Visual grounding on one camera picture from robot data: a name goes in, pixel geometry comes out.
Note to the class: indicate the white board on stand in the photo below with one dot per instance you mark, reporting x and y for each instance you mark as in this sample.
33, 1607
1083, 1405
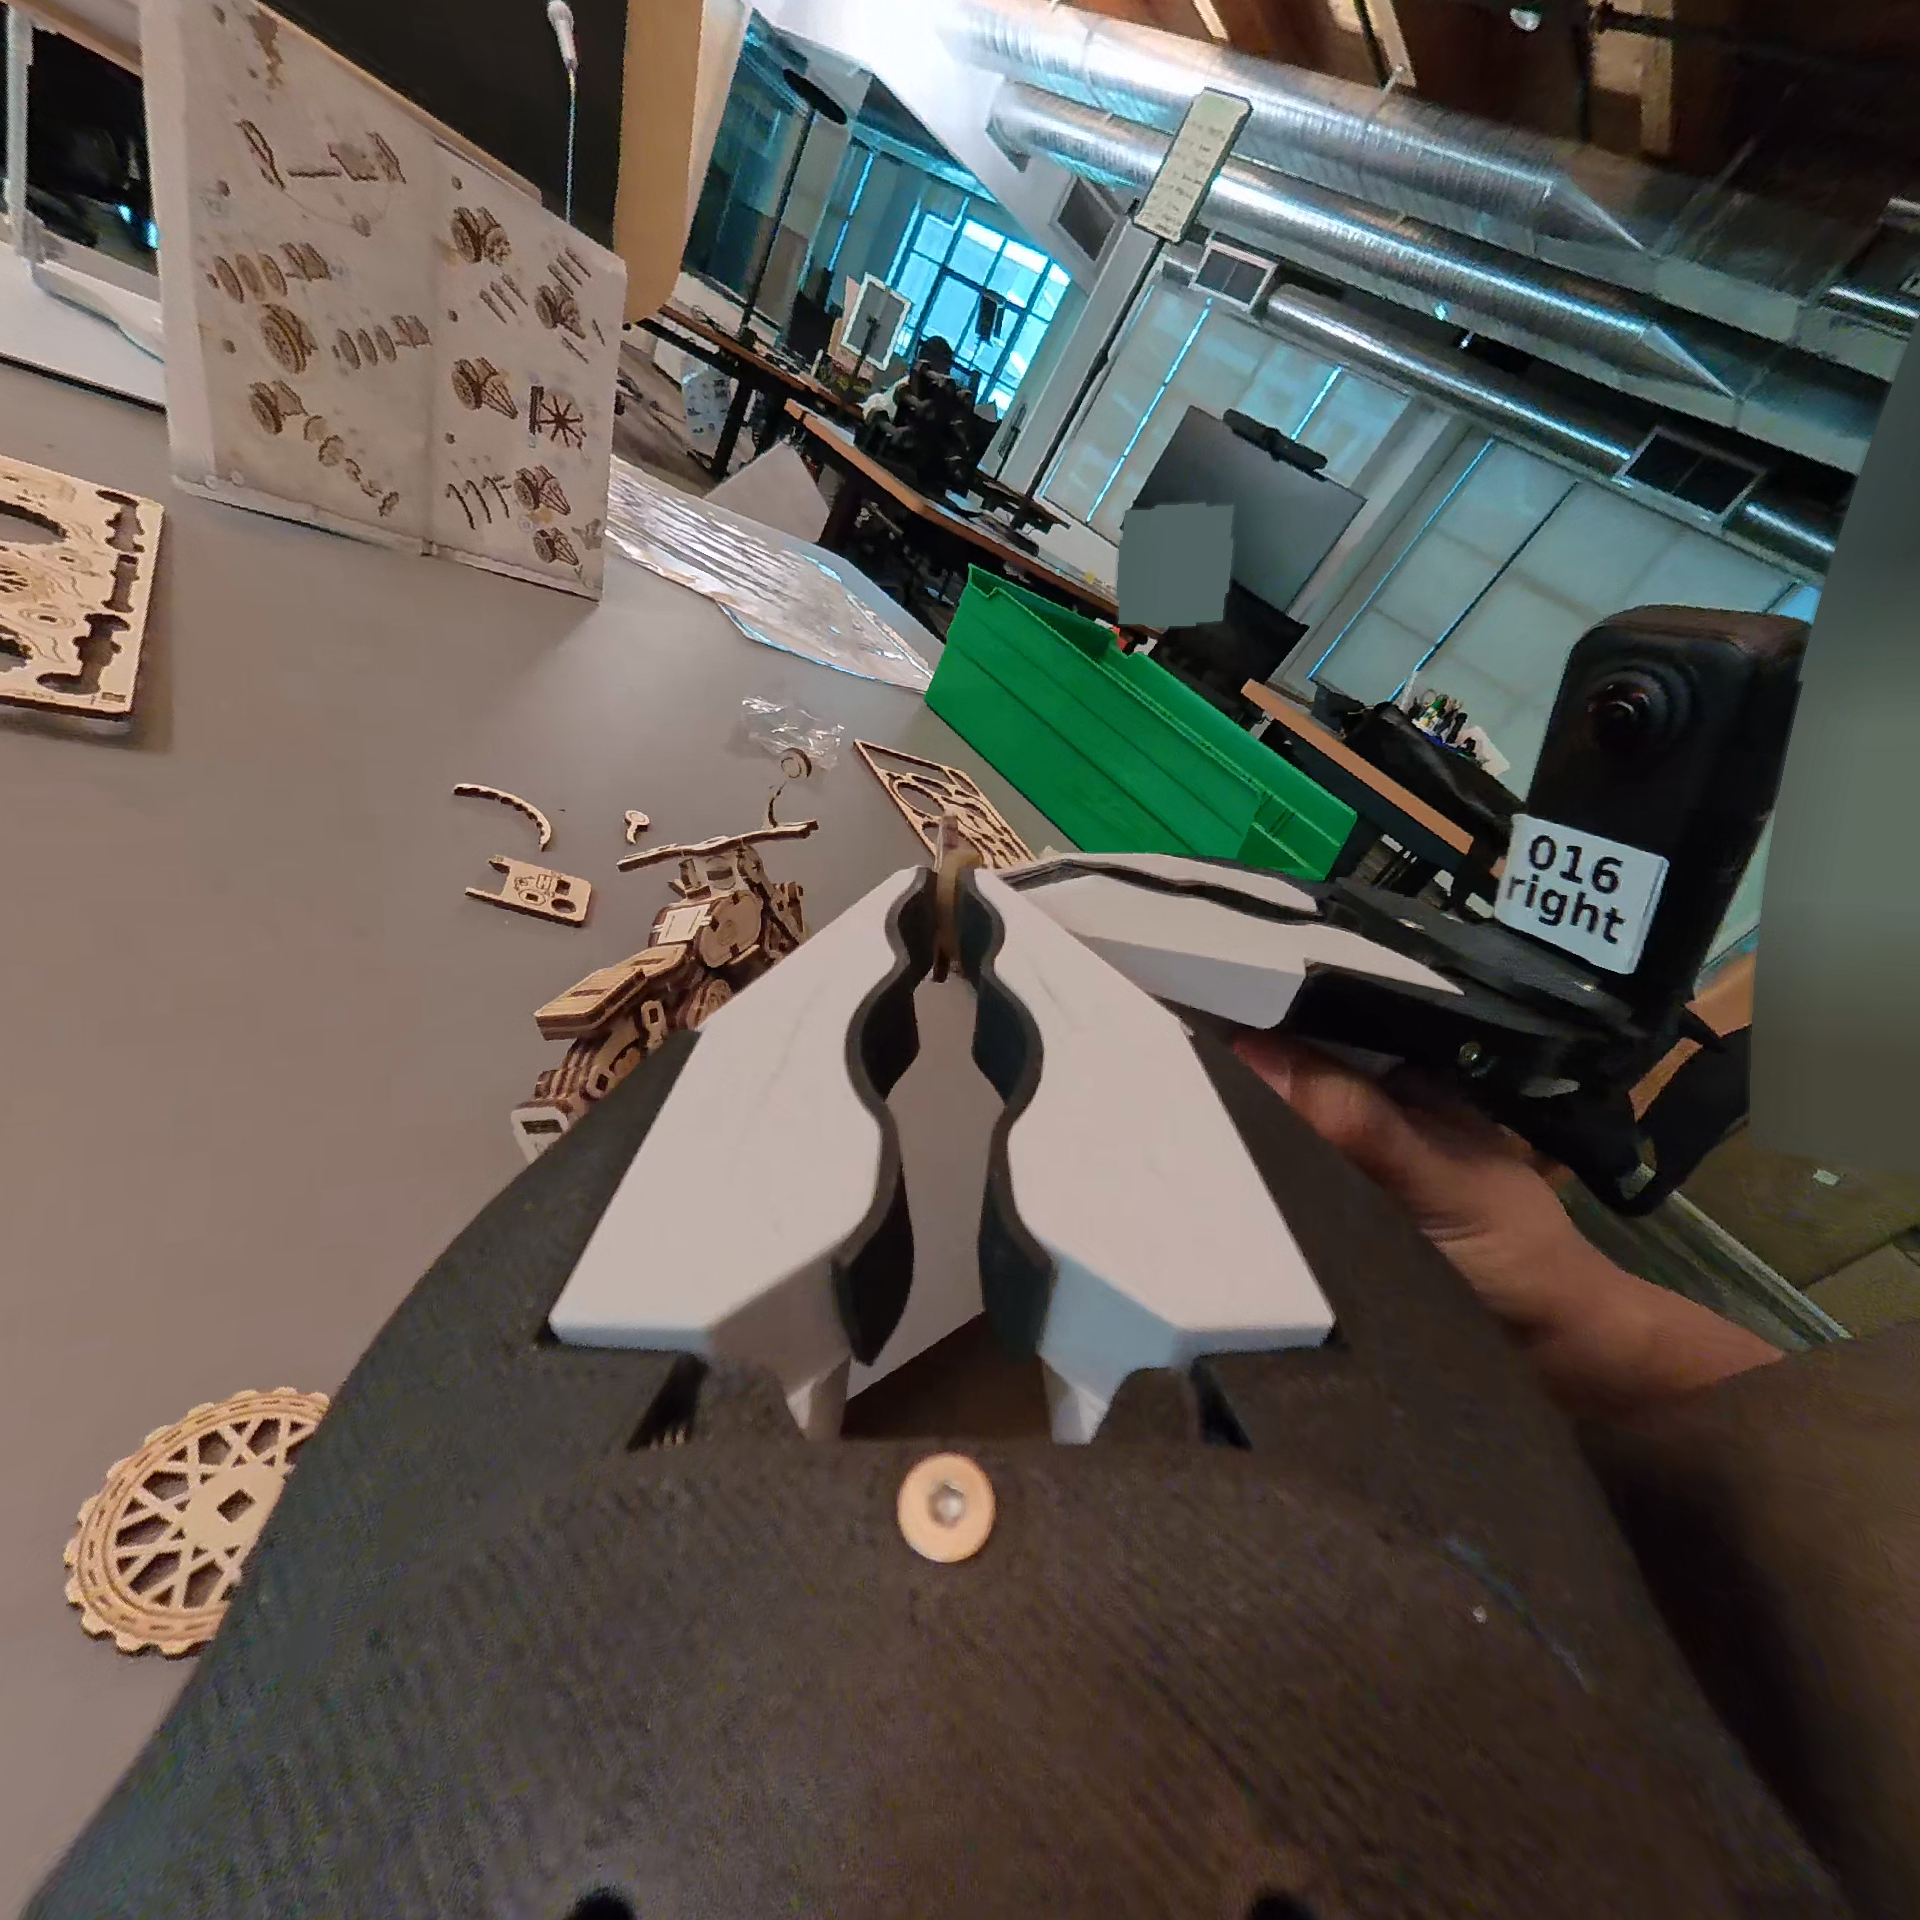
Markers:
873, 319

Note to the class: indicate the tan curved panel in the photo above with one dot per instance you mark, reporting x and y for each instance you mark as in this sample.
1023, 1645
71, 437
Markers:
660, 150

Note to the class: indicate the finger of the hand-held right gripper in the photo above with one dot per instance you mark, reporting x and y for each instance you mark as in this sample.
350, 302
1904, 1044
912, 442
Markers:
1170, 882
1245, 968

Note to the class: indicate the wooden sheet with frame cutout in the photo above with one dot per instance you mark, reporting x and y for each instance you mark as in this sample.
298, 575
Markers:
91, 660

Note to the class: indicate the metal air ducts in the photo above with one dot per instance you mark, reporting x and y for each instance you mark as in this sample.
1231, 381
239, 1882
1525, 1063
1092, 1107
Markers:
1350, 195

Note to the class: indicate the curved wooden strip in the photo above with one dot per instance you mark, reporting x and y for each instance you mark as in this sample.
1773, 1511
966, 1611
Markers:
524, 806

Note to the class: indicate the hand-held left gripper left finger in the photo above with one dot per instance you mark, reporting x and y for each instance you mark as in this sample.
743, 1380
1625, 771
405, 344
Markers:
721, 1185

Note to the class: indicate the person's right hand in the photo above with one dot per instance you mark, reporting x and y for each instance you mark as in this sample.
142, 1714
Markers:
1441, 1171

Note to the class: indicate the wooden office desk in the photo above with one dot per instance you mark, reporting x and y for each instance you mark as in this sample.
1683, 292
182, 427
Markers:
751, 353
931, 503

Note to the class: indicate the white box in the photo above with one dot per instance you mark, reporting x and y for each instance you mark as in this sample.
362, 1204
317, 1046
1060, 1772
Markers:
74, 344

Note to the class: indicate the grey desk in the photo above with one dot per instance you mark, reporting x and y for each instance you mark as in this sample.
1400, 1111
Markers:
300, 1124

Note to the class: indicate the grey triangular board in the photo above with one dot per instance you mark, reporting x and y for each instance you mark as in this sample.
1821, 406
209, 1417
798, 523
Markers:
764, 489

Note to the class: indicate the small clear plastic bag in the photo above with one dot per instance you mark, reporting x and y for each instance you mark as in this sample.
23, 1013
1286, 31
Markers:
788, 728

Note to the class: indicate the white sign on pole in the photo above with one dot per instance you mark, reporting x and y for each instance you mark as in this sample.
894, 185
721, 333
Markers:
1193, 164

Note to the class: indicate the large clear plastic sheet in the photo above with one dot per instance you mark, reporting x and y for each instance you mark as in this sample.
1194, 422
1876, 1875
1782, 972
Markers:
751, 570

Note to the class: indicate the instruction booklet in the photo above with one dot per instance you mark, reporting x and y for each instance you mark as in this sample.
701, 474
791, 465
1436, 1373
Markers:
374, 301

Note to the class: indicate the wooden sheet with round cutouts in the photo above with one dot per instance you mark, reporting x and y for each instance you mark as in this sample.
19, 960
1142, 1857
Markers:
900, 765

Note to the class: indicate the wooden gear wheel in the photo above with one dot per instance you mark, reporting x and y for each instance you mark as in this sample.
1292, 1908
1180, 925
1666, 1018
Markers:
950, 901
194, 1514

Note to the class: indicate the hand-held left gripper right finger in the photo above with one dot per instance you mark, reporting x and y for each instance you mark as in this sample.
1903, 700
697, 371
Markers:
1154, 1200

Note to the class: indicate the black monitor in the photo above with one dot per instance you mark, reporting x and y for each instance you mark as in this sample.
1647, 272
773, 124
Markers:
1274, 481

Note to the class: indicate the green plastic bin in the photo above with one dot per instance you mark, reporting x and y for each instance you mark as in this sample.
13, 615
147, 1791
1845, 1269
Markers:
1110, 720

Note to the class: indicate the white-tipped pole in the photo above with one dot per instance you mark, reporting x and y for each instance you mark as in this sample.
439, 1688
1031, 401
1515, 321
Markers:
567, 120

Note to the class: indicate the wooden motorcycle model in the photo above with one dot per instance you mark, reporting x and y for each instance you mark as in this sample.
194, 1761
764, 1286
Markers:
674, 974

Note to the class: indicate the small wooden plate part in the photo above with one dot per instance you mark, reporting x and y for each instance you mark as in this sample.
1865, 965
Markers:
524, 893

